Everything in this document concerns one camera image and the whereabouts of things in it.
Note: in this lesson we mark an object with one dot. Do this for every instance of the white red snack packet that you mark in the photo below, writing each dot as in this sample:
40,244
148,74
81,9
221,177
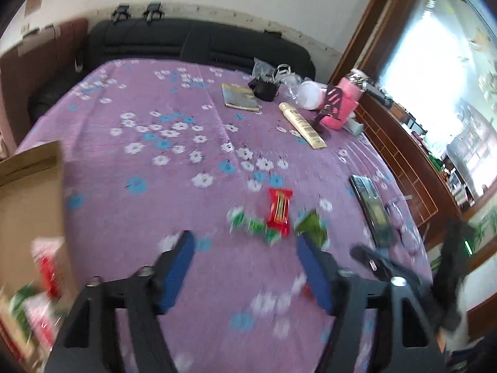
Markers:
40,318
48,276

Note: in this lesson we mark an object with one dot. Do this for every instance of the purple floral tablecloth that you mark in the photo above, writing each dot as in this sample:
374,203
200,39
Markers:
155,202

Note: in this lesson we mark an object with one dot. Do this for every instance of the black phone stand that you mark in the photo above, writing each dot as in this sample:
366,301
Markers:
332,99

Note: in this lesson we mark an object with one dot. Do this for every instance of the small green snack packet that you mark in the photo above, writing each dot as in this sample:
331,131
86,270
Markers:
240,219

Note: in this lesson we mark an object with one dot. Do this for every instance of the mint green cloth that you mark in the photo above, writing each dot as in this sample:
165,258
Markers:
355,127

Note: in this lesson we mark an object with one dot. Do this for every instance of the small booklet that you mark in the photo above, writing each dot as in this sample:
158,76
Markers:
238,96

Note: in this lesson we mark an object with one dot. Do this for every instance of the black clamp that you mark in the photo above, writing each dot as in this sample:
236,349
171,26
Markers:
152,11
120,12

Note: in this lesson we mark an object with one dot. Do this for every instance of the row of small household items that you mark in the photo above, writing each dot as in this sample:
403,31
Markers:
407,118

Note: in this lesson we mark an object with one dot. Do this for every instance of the bright window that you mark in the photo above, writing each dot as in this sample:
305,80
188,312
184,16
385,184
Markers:
419,46

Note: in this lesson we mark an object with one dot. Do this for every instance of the eyeglasses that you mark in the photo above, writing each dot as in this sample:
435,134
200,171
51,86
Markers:
405,233

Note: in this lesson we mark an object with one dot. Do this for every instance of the clear plastic cup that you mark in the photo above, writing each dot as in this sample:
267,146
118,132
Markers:
310,95

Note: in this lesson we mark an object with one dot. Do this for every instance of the small wall plaque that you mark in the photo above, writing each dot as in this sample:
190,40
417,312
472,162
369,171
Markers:
33,0

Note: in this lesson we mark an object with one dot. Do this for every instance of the clear plastic bag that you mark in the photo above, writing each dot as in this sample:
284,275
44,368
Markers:
263,68

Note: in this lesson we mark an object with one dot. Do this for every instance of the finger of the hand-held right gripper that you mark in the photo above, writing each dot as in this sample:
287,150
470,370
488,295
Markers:
372,258

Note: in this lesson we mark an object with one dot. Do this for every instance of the cream coloured tube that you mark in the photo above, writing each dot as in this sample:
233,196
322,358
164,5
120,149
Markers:
301,124

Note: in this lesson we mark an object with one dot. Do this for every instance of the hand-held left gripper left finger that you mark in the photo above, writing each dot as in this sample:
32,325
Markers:
176,272

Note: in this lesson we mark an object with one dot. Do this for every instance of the cardboard box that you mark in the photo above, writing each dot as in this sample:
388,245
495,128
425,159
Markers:
27,202

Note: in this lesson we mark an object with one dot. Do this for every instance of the dark smartphone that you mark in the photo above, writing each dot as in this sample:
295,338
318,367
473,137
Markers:
371,206

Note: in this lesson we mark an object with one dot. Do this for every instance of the wooden cabinet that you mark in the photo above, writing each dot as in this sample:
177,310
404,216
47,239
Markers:
407,155

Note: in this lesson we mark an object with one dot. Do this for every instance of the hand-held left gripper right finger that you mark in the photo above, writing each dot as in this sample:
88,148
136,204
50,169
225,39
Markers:
316,276

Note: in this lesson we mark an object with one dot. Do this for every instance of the green pea snack packet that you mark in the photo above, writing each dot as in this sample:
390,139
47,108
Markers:
268,233

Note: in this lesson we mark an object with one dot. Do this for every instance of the black sofa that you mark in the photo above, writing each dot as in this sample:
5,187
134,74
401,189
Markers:
155,42

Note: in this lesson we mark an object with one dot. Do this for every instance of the small black object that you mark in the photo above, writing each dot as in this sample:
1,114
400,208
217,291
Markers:
266,89

